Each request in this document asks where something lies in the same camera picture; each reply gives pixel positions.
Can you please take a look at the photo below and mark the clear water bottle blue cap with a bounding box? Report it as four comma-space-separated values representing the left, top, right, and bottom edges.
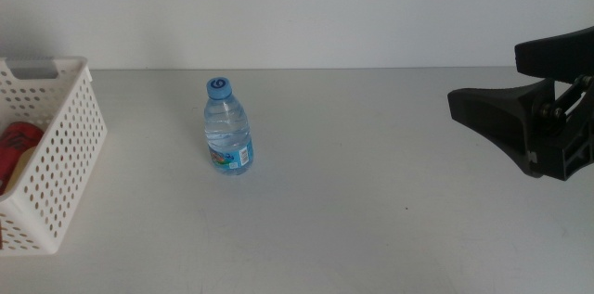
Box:
203, 76, 255, 176

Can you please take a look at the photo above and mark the red slim soda can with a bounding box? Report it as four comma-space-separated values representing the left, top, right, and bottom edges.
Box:
0, 121, 45, 196

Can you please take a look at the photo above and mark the white perforated plastic basket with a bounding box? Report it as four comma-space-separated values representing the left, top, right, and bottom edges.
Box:
0, 56, 109, 257

